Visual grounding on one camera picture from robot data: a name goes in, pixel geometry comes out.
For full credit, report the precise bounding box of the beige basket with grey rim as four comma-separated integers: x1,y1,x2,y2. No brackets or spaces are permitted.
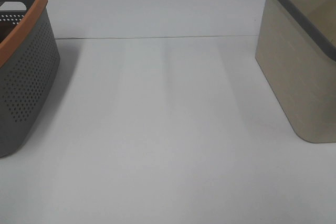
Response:
255,0,335,143

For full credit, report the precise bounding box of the grey basket with orange rim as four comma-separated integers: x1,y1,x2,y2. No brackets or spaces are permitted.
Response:
1,0,60,157

